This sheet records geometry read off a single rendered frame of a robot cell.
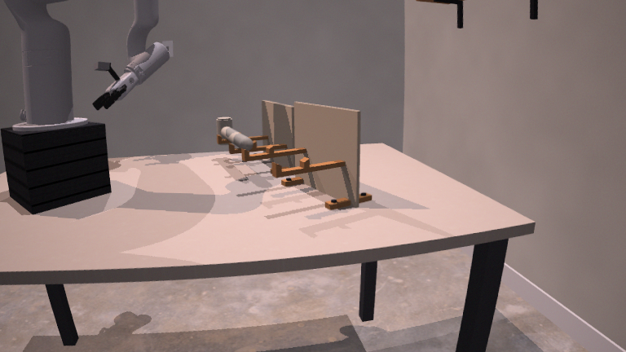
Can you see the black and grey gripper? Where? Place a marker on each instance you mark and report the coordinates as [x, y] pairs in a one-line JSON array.
[[118, 90]]

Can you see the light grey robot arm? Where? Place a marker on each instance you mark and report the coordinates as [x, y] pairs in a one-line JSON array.
[[46, 61]]

